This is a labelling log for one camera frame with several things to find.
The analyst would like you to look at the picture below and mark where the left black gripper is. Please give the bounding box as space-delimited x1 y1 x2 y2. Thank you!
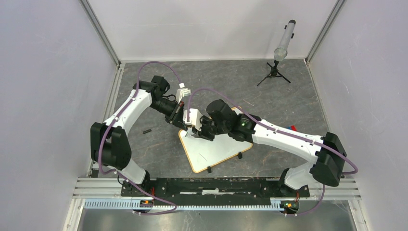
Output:
149 97 187 131

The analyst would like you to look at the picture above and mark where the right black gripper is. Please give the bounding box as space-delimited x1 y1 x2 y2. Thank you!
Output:
191 115 229 141

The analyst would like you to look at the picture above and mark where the yellow framed whiteboard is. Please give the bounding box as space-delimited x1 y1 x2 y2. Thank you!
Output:
178 130 253 173

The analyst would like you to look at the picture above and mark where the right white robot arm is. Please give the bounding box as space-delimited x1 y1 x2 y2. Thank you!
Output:
183 99 347 196

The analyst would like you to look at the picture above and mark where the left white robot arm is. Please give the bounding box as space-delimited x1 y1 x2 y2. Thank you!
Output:
90 76 191 196

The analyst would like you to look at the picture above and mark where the blue red whiteboard eraser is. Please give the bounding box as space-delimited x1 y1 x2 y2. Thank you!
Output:
287 126 297 131

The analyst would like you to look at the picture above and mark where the black microphone tripod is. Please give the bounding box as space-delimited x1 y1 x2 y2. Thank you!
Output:
256 60 291 87

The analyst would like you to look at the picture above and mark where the silver microphone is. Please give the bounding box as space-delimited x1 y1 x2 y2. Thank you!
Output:
274 19 296 62

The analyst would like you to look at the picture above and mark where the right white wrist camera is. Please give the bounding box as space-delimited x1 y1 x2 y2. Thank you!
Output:
183 108 203 131

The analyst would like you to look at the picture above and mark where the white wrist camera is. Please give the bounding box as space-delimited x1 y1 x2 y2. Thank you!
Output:
183 108 203 131
175 83 191 103

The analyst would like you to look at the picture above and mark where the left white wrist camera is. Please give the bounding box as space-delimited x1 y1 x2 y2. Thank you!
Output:
175 83 191 103

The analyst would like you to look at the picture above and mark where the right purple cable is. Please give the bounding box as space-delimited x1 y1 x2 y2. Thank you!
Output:
187 88 359 216

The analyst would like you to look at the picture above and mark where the purple cable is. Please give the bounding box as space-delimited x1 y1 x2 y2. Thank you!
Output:
187 88 359 216
97 61 186 216

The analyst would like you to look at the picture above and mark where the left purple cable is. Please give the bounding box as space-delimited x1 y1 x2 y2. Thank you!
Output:
97 61 186 216

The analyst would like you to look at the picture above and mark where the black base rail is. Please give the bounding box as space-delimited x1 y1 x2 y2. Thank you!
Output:
140 177 310 207

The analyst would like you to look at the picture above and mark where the grey slotted cable duct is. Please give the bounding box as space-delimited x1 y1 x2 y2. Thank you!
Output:
84 199 284 211

